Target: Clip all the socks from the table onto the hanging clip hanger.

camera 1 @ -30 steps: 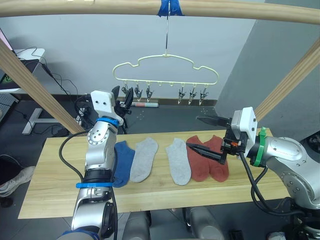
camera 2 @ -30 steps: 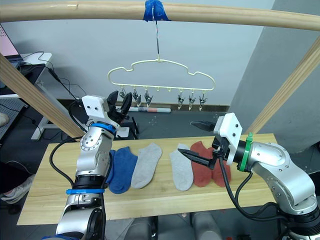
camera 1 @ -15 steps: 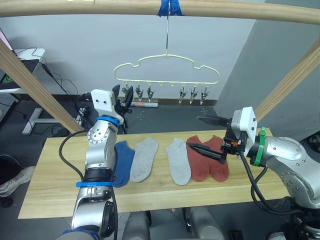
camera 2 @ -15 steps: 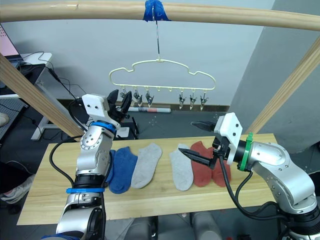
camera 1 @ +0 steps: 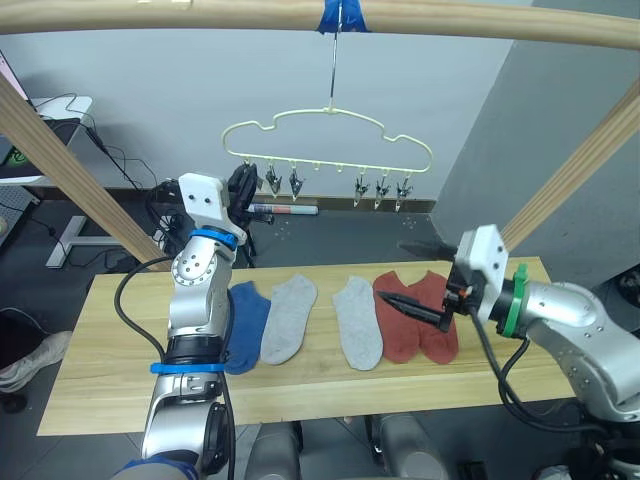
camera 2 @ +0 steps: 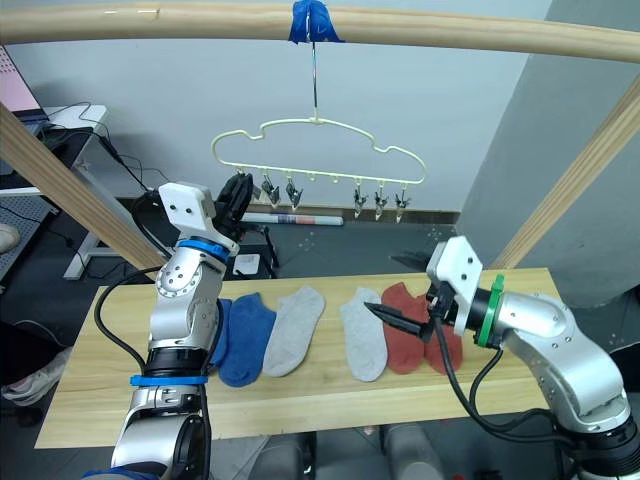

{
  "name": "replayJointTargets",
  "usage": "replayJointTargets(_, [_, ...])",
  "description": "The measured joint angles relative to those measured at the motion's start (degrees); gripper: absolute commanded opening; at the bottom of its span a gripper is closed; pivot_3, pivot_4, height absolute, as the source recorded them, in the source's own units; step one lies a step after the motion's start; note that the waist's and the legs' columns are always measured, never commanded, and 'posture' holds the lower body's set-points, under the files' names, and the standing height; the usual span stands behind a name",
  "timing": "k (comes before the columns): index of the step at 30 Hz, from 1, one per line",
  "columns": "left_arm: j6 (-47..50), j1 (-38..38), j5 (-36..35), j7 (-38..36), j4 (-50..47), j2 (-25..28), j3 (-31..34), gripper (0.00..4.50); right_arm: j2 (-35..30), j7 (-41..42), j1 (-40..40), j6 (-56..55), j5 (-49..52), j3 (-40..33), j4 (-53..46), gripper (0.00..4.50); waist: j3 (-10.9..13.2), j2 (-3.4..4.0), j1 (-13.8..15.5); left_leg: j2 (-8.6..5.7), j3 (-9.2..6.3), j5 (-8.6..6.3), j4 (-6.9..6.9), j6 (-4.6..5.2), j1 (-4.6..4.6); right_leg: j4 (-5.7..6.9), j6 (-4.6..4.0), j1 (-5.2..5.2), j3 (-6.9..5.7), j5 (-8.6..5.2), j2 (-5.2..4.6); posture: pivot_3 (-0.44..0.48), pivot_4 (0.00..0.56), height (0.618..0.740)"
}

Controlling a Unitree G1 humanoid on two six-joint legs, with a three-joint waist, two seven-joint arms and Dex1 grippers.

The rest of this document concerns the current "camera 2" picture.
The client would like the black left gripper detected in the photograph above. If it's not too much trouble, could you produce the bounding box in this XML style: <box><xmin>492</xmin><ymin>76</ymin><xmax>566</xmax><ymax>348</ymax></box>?
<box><xmin>215</xmin><ymin>172</ymin><xmax>254</xmax><ymax>239</ymax></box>

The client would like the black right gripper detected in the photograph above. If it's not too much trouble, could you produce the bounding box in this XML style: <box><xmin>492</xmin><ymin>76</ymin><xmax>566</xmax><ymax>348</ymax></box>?
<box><xmin>363</xmin><ymin>251</ymin><xmax>459</xmax><ymax>344</ymax></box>

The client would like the red ankle sock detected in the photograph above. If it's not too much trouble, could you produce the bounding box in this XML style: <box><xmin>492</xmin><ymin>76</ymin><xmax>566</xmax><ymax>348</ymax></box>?
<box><xmin>410</xmin><ymin>292</ymin><xmax>464</xmax><ymax>376</ymax></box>
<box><xmin>380</xmin><ymin>281</ymin><xmax>432</xmax><ymax>376</ymax></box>

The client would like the black floor stand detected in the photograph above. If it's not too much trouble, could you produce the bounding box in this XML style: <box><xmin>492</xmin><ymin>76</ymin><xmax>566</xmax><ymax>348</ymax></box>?
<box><xmin>234</xmin><ymin>223</ymin><xmax>282</xmax><ymax>281</ymax></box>

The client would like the grey ankle sock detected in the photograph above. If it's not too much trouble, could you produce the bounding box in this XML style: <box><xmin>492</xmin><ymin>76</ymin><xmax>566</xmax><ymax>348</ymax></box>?
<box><xmin>262</xmin><ymin>285</ymin><xmax>327</xmax><ymax>378</ymax></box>
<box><xmin>339</xmin><ymin>287</ymin><xmax>389</xmax><ymax>383</ymax></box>

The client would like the white paper sheet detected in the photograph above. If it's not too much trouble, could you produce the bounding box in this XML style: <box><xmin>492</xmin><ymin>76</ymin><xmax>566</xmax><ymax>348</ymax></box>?
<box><xmin>233</xmin><ymin>253</ymin><xmax>262</xmax><ymax>276</ymax></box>

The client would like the blue ankle sock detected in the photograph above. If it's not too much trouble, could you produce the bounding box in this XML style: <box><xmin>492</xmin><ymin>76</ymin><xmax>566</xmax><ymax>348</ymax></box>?
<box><xmin>208</xmin><ymin>298</ymin><xmax>234</xmax><ymax>368</ymax></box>
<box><xmin>218</xmin><ymin>293</ymin><xmax>278</xmax><ymax>389</ymax></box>

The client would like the white desk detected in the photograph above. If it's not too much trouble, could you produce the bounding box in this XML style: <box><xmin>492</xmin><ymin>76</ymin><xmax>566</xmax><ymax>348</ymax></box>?
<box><xmin>0</xmin><ymin>103</ymin><xmax>127</xmax><ymax>281</ymax></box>

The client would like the grey rounded shape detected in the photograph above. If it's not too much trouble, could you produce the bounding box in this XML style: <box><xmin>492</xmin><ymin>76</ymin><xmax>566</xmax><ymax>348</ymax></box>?
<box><xmin>387</xmin><ymin>423</ymin><xmax>447</xmax><ymax>480</ymax></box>
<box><xmin>249</xmin><ymin>439</ymin><xmax>312</xmax><ymax>480</ymax></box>

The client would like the black desk mat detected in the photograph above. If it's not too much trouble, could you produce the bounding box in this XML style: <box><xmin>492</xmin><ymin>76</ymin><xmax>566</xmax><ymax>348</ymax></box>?
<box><xmin>14</xmin><ymin>112</ymin><xmax>97</xmax><ymax>166</ymax></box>

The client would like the blue tape wrap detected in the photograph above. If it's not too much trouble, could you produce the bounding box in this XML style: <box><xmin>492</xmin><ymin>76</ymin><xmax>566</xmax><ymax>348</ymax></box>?
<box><xmin>288</xmin><ymin>0</ymin><xmax>346</xmax><ymax>46</ymax></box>

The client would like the grey perforated panel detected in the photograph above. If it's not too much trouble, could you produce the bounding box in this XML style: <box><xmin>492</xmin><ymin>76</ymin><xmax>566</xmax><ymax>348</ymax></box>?
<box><xmin>0</xmin><ymin>194</ymin><xmax>57</xmax><ymax>284</ymax></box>

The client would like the white sneaker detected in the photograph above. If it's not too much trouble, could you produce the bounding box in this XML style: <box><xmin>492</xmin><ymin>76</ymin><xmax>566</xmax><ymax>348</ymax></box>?
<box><xmin>0</xmin><ymin>347</ymin><xmax>74</xmax><ymax>407</ymax></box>
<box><xmin>0</xmin><ymin>222</ymin><xmax>22</xmax><ymax>254</ymax></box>

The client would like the pink board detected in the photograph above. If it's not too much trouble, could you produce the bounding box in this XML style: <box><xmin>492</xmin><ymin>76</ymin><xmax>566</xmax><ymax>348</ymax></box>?
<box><xmin>0</xmin><ymin>45</ymin><xmax>42</xmax><ymax>114</ymax></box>

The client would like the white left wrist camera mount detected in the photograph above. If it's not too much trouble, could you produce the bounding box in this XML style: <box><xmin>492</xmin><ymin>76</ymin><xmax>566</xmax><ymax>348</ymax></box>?
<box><xmin>158</xmin><ymin>182</ymin><xmax>240</xmax><ymax>256</ymax></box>

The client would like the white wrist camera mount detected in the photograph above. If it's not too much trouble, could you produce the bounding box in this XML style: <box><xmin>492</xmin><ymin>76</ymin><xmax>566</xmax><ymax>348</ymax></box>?
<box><xmin>158</xmin><ymin>182</ymin><xmax>240</xmax><ymax>256</ymax></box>
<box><xmin>424</xmin><ymin>235</ymin><xmax>484</xmax><ymax>334</ymax></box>

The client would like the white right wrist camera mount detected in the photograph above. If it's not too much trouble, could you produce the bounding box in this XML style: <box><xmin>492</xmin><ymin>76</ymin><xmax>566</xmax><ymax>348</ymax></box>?
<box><xmin>424</xmin><ymin>235</ymin><xmax>484</xmax><ymax>334</ymax></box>

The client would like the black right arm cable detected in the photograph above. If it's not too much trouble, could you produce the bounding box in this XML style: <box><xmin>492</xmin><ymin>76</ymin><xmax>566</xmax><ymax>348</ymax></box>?
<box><xmin>431</xmin><ymin>317</ymin><xmax>577</xmax><ymax>446</ymax></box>

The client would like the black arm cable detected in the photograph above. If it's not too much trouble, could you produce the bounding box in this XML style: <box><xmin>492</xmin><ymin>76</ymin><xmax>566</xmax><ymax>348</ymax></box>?
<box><xmin>431</xmin><ymin>317</ymin><xmax>577</xmax><ymax>446</ymax></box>
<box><xmin>93</xmin><ymin>267</ymin><xmax>212</xmax><ymax>480</ymax></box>

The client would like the green wrist ring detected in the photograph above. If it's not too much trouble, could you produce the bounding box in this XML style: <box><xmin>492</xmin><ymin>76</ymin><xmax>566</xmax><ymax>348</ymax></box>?
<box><xmin>474</xmin><ymin>274</ymin><xmax>507</xmax><ymax>349</ymax></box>

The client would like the cream clip hanger frame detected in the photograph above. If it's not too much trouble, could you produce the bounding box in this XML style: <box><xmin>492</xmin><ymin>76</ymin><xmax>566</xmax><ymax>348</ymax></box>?
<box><xmin>211</xmin><ymin>42</ymin><xmax>428</xmax><ymax>187</ymax></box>

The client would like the wooden slanted post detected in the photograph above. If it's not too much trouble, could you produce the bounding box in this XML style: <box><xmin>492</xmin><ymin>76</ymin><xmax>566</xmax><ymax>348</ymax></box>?
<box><xmin>489</xmin><ymin>74</ymin><xmax>640</xmax><ymax>271</ymax></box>
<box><xmin>0</xmin><ymin>102</ymin><xmax>166</xmax><ymax>284</ymax></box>

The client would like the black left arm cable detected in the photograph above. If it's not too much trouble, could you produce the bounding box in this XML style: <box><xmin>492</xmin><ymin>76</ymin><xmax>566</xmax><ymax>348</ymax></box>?
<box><xmin>93</xmin><ymin>267</ymin><xmax>212</xmax><ymax>480</ymax></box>

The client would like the wooden horizontal rail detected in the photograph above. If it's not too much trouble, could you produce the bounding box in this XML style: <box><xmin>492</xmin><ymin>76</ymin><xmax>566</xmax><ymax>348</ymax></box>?
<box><xmin>0</xmin><ymin>2</ymin><xmax>640</xmax><ymax>64</ymax></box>

